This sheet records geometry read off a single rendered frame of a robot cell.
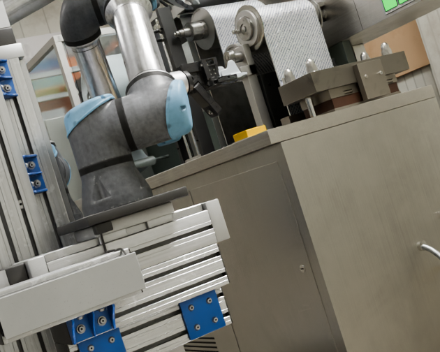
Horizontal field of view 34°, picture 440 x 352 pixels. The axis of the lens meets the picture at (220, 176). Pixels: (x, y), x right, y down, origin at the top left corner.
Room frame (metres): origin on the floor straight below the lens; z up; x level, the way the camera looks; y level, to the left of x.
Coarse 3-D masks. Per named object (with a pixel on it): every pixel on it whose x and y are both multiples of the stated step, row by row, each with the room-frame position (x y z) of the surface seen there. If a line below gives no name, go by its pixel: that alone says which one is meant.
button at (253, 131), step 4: (252, 128) 2.03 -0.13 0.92; (256, 128) 2.03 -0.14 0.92; (260, 128) 2.03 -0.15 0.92; (264, 128) 2.04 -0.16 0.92; (240, 132) 2.03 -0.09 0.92; (244, 132) 2.01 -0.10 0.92; (248, 132) 2.01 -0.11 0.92; (252, 132) 2.02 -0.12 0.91; (256, 132) 2.02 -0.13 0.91; (260, 132) 2.03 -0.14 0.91; (236, 136) 2.05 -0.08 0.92; (240, 136) 2.03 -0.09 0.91; (244, 136) 2.02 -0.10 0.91; (248, 136) 2.01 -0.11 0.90; (236, 140) 2.06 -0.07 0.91
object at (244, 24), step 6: (240, 18) 2.30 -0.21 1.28; (246, 18) 2.28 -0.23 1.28; (240, 24) 2.31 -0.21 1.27; (246, 24) 2.29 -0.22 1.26; (252, 24) 2.28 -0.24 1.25; (246, 30) 2.30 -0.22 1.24; (252, 30) 2.28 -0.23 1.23; (240, 36) 2.33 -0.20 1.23; (246, 36) 2.30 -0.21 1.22; (252, 36) 2.30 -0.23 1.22
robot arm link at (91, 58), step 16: (64, 0) 1.77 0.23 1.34; (80, 0) 1.74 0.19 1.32; (64, 16) 1.77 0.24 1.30; (80, 16) 1.75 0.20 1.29; (64, 32) 1.79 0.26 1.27; (80, 32) 1.78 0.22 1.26; (96, 32) 1.81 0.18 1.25; (80, 48) 1.81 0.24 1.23; (96, 48) 1.83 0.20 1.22; (80, 64) 1.85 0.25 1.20; (96, 64) 1.85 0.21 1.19; (96, 80) 1.87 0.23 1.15; (112, 80) 1.91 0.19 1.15
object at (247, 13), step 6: (240, 12) 2.31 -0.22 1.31; (246, 12) 2.29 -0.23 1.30; (252, 18) 2.27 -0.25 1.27; (258, 24) 2.27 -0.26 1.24; (258, 30) 2.27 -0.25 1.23; (258, 36) 2.28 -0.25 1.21; (264, 36) 2.30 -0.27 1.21; (240, 42) 2.35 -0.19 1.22; (246, 42) 2.33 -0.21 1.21; (252, 42) 2.30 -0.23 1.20; (264, 42) 2.33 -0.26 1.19
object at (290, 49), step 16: (288, 32) 2.32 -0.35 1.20; (304, 32) 2.35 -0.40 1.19; (320, 32) 2.39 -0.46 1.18; (272, 48) 2.27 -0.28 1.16; (288, 48) 2.31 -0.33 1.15; (304, 48) 2.34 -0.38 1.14; (320, 48) 2.38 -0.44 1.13; (288, 64) 2.30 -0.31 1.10; (304, 64) 2.33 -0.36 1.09; (320, 64) 2.36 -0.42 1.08
